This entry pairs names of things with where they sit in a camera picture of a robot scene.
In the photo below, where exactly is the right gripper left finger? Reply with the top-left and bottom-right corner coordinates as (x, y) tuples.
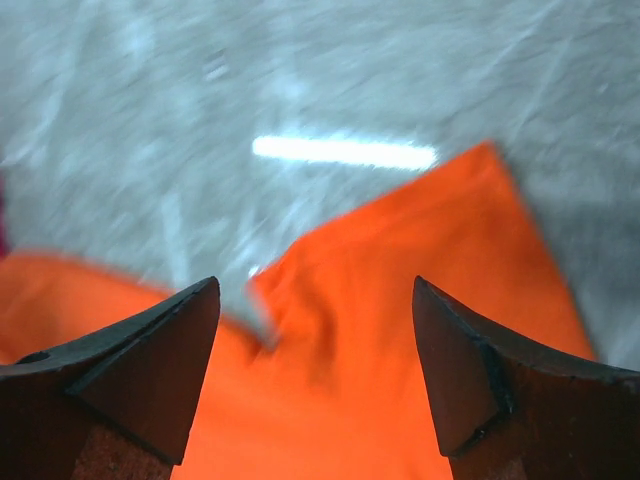
(1, 277), (220, 479)

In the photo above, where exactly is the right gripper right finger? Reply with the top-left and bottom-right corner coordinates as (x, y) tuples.
(412, 278), (639, 479)

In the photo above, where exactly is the orange t shirt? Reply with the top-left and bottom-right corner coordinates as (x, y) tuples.
(0, 140), (597, 480)

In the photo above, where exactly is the folded magenta t shirt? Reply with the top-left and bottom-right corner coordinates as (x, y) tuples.
(0, 182), (9, 258)

